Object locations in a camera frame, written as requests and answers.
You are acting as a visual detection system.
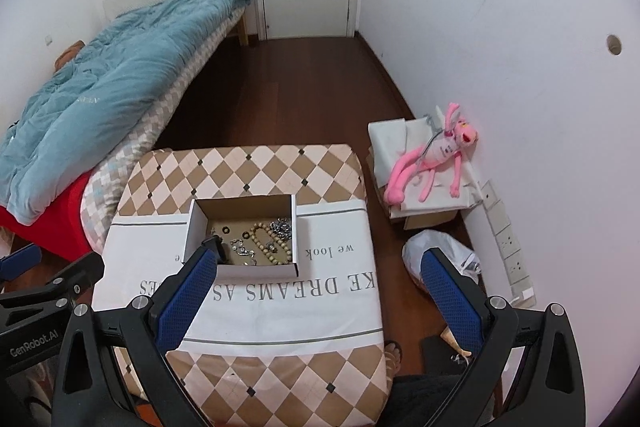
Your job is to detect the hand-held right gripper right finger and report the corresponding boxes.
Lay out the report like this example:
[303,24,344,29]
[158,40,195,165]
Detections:
[419,248,587,427]

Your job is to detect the red bed cloth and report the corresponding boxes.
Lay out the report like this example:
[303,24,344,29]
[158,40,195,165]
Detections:
[0,171,97,261]

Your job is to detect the person's foot in sandal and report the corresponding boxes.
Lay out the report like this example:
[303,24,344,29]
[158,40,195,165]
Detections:
[384,340,404,376]

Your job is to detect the checkered bed sheet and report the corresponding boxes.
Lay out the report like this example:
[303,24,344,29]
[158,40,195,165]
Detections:
[81,2,252,254]

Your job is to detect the wooden bead bracelet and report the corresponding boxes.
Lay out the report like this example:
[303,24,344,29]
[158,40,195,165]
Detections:
[249,221,294,266]

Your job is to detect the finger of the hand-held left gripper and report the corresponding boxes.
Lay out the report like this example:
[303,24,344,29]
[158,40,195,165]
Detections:
[0,243,44,282]
[0,251,106,325]

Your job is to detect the silver charm bracelet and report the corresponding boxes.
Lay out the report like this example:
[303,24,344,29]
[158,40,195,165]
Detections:
[229,238,259,266]

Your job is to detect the thick silver chain necklace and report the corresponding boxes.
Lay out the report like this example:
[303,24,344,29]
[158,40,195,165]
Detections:
[269,217,294,241]

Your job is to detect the brown pillow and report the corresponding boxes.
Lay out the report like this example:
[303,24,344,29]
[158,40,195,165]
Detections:
[53,39,86,71]

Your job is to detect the white power strip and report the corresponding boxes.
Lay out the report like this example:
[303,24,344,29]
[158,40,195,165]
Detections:
[479,179,535,309]

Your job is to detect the cardboard box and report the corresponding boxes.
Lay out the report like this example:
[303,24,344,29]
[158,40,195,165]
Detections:
[182,192,300,278]

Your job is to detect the table with checkered cloth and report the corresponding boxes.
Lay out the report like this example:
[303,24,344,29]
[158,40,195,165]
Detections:
[92,143,394,427]

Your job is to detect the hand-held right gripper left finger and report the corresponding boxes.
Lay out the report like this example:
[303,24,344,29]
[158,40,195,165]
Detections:
[50,247,219,427]

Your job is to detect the person's dark trousers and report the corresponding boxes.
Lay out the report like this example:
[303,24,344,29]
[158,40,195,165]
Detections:
[390,334,504,427]

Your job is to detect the light blue quilt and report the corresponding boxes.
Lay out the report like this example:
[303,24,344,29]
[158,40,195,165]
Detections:
[0,0,257,226]

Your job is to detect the pink plush toy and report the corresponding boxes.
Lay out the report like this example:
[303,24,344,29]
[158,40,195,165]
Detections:
[383,102,476,204]

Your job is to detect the white plastic bag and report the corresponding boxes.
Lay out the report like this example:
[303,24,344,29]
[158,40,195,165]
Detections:
[402,229,482,290]

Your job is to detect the brown cardboard carton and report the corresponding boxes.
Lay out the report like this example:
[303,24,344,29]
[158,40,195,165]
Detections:
[402,206,459,231]

